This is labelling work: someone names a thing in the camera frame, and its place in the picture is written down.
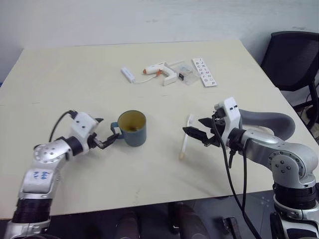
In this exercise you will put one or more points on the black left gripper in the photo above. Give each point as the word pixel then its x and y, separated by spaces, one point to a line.
pixel 94 141

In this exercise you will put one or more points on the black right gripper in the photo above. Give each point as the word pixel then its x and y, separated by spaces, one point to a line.
pixel 218 129

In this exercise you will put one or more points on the blue mug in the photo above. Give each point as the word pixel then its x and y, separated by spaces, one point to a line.
pixel 135 135

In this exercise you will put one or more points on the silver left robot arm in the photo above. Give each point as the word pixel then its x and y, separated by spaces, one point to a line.
pixel 47 152

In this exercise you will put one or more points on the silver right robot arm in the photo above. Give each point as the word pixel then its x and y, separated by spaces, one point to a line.
pixel 286 159

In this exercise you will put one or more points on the clear plastic bag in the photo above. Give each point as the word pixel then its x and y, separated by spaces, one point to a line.
pixel 191 74

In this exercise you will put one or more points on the small black block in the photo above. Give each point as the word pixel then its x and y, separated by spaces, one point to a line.
pixel 181 76

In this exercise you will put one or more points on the white letter sticker sheet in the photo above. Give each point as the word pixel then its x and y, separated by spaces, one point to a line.
pixel 203 72

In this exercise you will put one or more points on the white rectangular adapter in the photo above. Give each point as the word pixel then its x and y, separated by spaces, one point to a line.
pixel 127 74

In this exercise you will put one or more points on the white hot glue gun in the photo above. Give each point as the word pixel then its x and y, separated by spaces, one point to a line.
pixel 159 67

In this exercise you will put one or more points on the dark rounded shape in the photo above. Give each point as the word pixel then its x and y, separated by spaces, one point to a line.
pixel 188 220
pixel 127 224

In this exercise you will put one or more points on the dark flat bar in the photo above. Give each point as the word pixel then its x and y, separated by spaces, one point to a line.
pixel 232 226

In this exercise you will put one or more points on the black mesh office chair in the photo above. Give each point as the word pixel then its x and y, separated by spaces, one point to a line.
pixel 294 62

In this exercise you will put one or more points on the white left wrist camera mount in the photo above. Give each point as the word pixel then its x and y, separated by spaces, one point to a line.
pixel 82 125

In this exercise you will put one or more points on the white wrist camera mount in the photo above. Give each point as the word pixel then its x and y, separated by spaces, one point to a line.
pixel 233 117
pixel 82 125

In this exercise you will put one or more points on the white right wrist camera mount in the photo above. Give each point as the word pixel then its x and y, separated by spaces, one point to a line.
pixel 233 117

